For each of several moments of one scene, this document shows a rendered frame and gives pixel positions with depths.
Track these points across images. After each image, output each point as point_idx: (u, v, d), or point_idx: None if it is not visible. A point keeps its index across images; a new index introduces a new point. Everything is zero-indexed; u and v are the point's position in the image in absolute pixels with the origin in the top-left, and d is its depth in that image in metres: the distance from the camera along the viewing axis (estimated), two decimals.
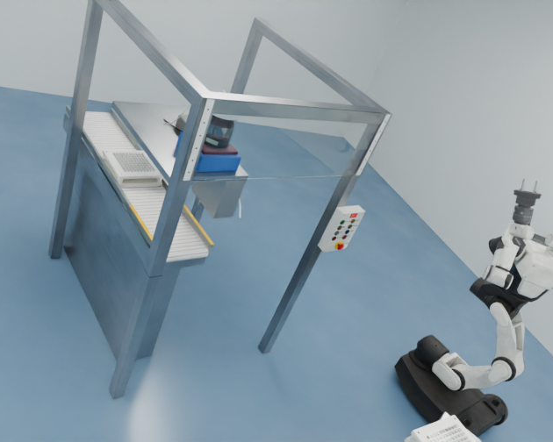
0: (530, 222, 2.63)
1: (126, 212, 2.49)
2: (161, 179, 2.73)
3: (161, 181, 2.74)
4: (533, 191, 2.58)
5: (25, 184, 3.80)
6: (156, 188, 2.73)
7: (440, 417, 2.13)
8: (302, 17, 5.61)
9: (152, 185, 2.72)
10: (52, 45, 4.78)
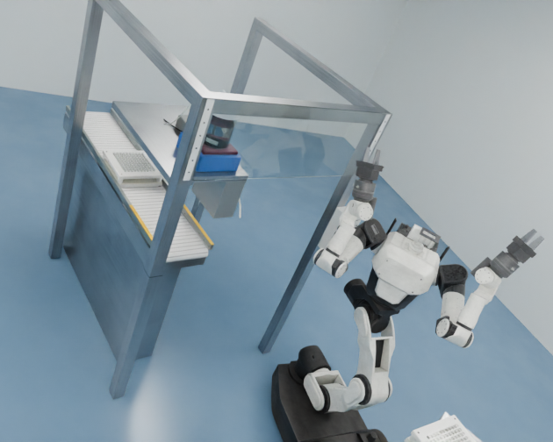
0: (375, 202, 2.18)
1: (126, 212, 2.49)
2: (161, 179, 2.73)
3: (161, 181, 2.74)
4: (377, 163, 2.15)
5: (25, 184, 3.80)
6: (156, 188, 2.73)
7: (440, 417, 2.13)
8: (302, 17, 5.61)
9: (152, 185, 2.72)
10: (52, 45, 4.78)
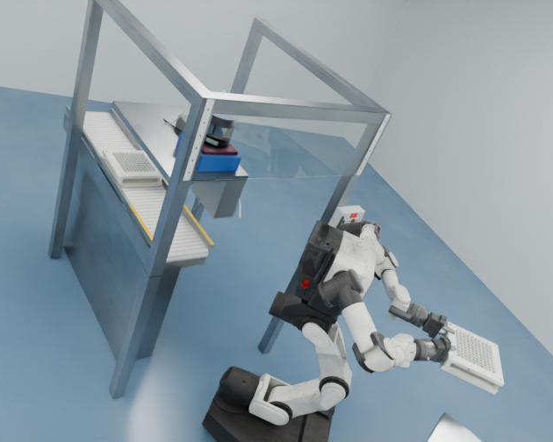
0: None
1: (126, 212, 2.49)
2: (161, 179, 2.73)
3: (161, 181, 2.74)
4: None
5: (25, 184, 3.80)
6: (156, 188, 2.73)
7: (440, 417, 2.13)
8: (302, 17, 5.61)
9: (152, 185, 2.72)
10: (52, 45, 4.78)
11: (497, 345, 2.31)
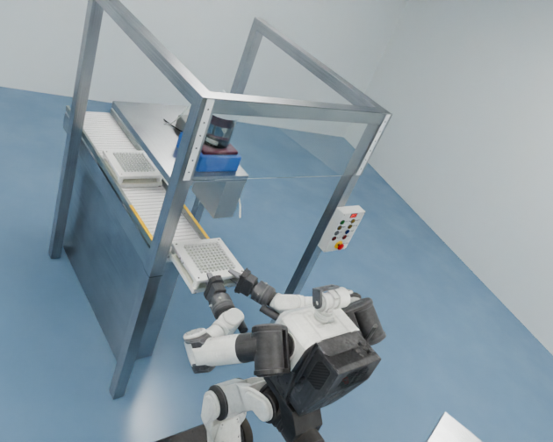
0: None
1: (126, 212, 2.49)
2: (161, 179, 2.73)
3: (161, 181, 2.74)
4: (237, 282, 2.19)
5: (25, 184, 3.80)
6: (156, 188, 2.73)
7: (440, 417, 2.13)
8: (302, 17, 5.61)
9: (152, 185, 2.72)
10: (52, 45, 4.78)
11: (174, 242, 2.22)
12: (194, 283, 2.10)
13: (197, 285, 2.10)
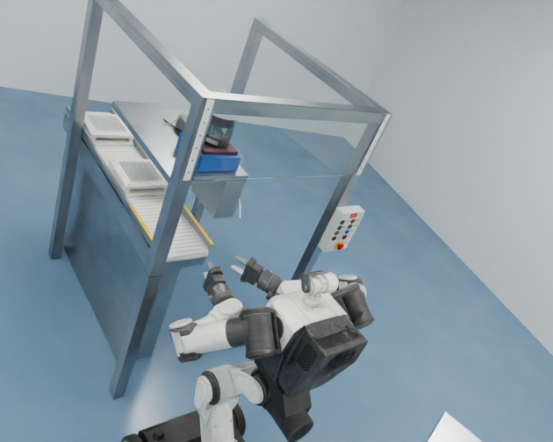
0: (269, 299, 2.18)
1: (126, 212, 2.49)
2: (132, 139, 2.97)
3: (132, 141, 2.98)
4: (241, 274, 2.21)
5: (25, 184, 3.80)
6: (127, 148, 2.96)
7: (440, 417, 2.13)
8: (302, 17, 5.61)
9: (124, 145, 2.96)
10: (52, 45, 4.78)
11: (111, 159, 2.67)
12: (125, 188, 2.54)
13: (128, 190, 2.55)
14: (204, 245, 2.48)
